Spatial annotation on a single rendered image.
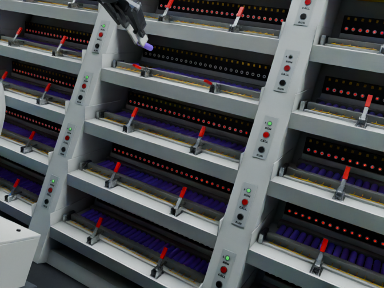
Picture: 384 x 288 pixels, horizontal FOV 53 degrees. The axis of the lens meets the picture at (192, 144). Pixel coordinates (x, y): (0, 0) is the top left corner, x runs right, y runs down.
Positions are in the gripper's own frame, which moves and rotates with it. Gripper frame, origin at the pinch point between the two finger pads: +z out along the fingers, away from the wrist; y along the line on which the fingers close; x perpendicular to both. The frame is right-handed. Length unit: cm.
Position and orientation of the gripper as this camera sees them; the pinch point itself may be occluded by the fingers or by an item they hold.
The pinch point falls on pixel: (137, 34)
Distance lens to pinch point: 113.8
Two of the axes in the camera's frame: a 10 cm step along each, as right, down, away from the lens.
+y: -8.6, -3.6, 3.7
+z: 2.3, 3.7, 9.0
